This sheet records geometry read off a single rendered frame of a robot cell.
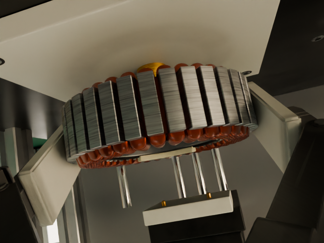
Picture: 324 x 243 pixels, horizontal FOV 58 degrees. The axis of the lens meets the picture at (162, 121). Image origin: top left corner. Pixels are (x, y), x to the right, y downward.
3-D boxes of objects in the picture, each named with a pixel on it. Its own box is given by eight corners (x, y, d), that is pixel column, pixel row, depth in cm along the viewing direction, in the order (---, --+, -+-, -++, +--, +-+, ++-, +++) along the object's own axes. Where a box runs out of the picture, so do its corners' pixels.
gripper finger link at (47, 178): (54, 225, 14) (39, 229, 14) (87, 158, 20) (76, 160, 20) (31, 170, 13) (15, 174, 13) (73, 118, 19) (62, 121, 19)
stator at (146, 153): (19, 86, 13) (26, 169, 12) (269, 36, 13) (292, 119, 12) (93, 127, 24) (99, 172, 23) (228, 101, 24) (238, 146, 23)
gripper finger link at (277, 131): (283, 120, 12) (302, 116, 12) (241, 83, 19) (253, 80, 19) (288, 182, 13) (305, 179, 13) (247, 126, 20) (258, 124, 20)
